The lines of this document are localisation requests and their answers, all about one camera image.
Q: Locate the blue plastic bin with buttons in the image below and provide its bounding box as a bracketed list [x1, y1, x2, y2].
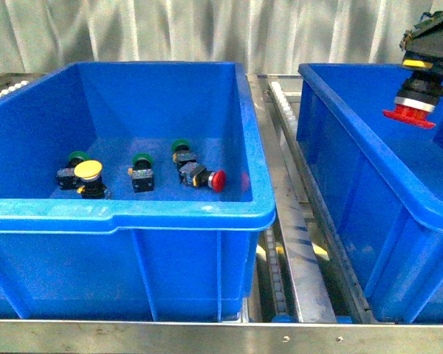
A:
[0, 62, 275, 322]

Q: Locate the metal centre guide rail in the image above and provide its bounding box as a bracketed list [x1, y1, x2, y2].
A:
[247, 74, 336, 324]

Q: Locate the yellow mushroom push button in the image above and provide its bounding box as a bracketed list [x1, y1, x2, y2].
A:
[75, 160, 107, 199]

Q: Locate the red mushroom push button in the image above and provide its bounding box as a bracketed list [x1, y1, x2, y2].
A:
[382, 71, 443, 130]

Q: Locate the green push button left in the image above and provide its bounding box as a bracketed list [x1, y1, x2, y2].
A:
[55, 151, 86, 190]

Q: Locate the white roller conveyor track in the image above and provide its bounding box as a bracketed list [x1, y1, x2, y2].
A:
[269, 81, 298, 142]

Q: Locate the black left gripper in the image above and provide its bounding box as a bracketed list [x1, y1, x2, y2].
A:
[399, 10, 443, 77]

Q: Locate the green push button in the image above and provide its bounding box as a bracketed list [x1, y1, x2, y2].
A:
[55, 151, 86, 190]
[171, 139, 196, 164]
[128, 153, 155, 193]

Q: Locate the empty blue plastic bin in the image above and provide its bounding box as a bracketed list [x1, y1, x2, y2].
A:
[297, 63, 443, 323]

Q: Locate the metal front rack rail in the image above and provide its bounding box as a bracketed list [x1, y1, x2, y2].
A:
[0, 320, 443, 353]

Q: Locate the green push button right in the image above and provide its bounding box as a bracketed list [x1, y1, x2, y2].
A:
[171, 139, 196, 164]

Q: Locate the green push button middle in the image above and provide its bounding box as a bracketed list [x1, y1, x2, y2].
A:
[128, 153, 155, 193]

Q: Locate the red push button in bin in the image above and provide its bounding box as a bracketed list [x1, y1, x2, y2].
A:
[179, 162, 227, 192]

